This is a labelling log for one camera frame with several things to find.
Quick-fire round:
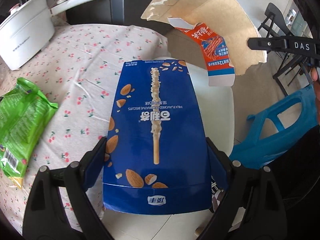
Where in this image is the blue almond biscuit box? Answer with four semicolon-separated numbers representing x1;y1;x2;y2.
103;60;211;215

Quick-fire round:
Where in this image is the green snack bag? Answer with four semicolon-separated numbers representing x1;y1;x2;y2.
1;77;59;188

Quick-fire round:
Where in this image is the torn brown cardboard box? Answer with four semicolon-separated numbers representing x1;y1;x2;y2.
141;0;267;87

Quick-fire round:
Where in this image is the white trash bin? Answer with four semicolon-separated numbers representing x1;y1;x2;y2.
86;56;235;240

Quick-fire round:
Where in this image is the right hand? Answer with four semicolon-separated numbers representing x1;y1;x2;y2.
311;68;320;123

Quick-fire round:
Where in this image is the blue plastic stool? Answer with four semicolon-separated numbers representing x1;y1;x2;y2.
229;85;318;169

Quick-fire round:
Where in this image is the cherry print tablecloth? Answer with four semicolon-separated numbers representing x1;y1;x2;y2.
1;20;169;232

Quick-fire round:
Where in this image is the white electric pot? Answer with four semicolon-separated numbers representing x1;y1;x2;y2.
1;0;94;70

